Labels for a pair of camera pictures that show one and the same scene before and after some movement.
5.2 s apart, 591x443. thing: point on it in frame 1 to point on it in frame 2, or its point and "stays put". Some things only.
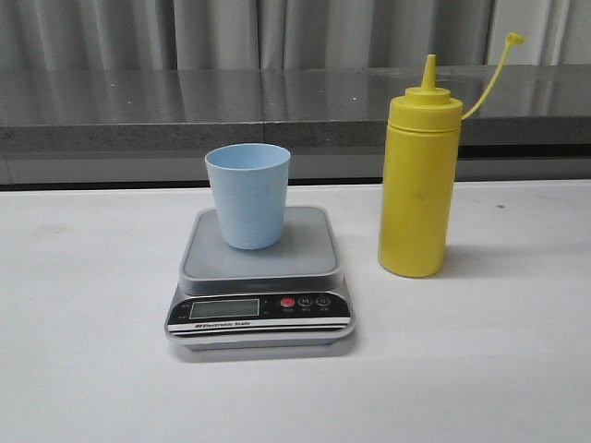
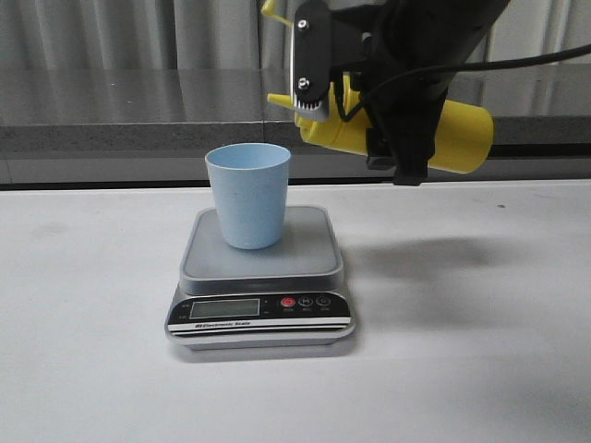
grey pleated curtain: x=124 y=35 stays put
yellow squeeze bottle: x=419 y=173 to x=464 y=142
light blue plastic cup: x=251 y=180 stays put
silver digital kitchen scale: x=286 y=298 stays put
